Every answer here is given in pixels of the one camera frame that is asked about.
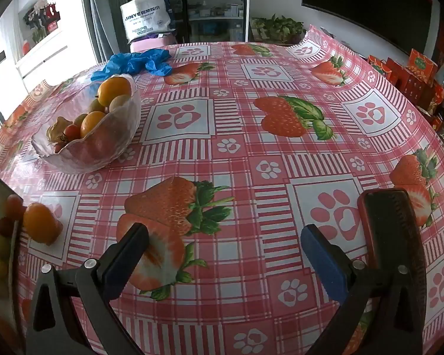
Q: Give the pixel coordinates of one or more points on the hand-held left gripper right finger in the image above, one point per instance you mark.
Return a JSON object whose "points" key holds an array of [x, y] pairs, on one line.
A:
{"points": [[323, 262]]}

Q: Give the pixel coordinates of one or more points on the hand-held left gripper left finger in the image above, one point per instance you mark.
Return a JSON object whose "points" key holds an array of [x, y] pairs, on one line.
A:
{"points": [[124, 266]]}

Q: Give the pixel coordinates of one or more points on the clear glass bowl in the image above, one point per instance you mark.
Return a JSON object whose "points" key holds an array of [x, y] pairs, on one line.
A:
{"points": [[107, 144]]}

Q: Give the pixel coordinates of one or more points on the small smooth orange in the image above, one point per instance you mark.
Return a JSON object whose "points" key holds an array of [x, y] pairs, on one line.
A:
{"points": [[40, 223]]}

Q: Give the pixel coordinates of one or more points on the pink strawberry printed tablecloth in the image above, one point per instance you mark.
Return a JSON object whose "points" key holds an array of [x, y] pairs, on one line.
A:
{"points": [[244, 155]]}

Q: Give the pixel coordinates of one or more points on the physalis in dry husk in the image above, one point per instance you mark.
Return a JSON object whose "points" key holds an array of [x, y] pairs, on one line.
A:
{"points": [[57, 129]]}

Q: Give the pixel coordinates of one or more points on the small green citrus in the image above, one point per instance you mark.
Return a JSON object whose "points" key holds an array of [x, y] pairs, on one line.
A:
{"points": [[95, 106], [79, 120]]}

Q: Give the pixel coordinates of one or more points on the tan round longan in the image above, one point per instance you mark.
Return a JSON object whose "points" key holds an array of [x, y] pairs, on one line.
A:
{"points": [[119, 103]]}

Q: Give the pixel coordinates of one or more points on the large smooth orange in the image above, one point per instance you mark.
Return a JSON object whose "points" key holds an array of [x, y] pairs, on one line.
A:
{"points": [[113, 88]]}

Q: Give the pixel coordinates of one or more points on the red gift box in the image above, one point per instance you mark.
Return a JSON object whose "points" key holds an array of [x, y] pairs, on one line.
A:
{"points": [[410, 85], [377, 64]]}

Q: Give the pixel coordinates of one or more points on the blue plastic gloves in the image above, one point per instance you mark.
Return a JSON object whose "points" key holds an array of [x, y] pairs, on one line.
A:
{"points": [[133, 63]]}

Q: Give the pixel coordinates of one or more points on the orange gift box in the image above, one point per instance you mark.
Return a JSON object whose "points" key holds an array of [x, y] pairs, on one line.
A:
{"points": [[421, 64]]}

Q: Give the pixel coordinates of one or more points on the pink chair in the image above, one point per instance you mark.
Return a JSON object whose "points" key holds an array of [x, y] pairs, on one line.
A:
{"points": [[148, 45]]}

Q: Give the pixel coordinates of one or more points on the white shelf unit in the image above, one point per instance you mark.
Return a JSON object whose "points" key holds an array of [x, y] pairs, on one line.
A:
{"points": [[40, 55]]}

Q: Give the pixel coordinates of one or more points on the green potted plant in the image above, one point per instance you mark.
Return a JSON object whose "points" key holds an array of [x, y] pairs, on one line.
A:
{"points": [[277, 27]]}

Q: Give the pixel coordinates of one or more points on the grey curtain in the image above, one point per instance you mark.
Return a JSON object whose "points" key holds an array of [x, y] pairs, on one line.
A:
{"points": [[103, 18]]}

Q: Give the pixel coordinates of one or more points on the white printed bag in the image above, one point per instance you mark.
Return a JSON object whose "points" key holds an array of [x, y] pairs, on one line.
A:
{"points": [[148, 16]]}

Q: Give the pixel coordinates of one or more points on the black screen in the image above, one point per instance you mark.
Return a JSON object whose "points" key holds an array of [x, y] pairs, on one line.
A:
{"points": [[366, 3]]}

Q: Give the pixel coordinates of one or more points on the glass door cabinet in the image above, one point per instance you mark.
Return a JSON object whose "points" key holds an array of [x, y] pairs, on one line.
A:
{"points": [[214, 7]]}

